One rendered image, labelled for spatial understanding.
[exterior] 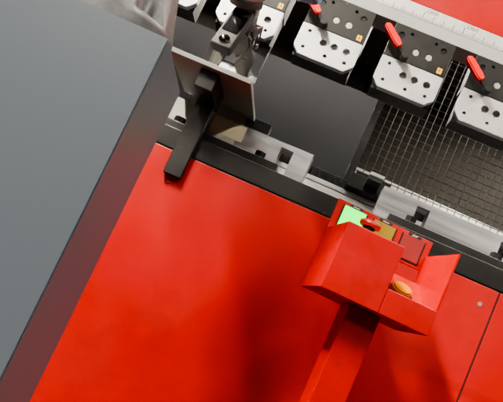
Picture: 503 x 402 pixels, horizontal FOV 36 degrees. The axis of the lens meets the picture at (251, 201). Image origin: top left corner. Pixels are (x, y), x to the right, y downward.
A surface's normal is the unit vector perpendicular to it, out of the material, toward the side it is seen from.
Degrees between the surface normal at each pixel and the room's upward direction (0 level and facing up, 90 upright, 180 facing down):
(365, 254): 90
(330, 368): 90
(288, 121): 90
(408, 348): 90
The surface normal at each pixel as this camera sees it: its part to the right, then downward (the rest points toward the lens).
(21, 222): 0.03, -0.15
